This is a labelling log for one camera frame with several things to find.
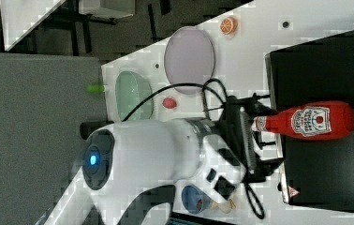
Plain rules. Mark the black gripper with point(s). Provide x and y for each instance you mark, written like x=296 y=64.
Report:
x=234 y=125

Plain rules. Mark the red ketchup bottle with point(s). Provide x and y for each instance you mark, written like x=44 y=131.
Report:
x=317 y=121

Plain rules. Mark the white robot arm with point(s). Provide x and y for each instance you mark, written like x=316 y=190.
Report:
x=129 y=170

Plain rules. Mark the silver toaster oven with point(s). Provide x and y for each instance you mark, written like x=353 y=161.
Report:
x=312 y=87

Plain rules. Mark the red strawberry toy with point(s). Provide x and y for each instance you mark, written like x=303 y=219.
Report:
x=169 y=103

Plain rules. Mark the peeled banana toy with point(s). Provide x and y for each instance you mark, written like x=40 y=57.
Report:
x=225 y=207

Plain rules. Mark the blue cup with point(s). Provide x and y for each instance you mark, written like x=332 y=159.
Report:
x=195 y=200

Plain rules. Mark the lilac round plate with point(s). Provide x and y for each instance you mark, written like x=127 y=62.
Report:
x=189 y=56

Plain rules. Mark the orange slice toy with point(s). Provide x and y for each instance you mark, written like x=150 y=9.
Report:
x=228 y=26

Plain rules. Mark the green oval colander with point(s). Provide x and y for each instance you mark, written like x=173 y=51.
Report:
x=130 y=90

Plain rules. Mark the green toy vegetable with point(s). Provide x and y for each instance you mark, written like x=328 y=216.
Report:
x=96 y=88

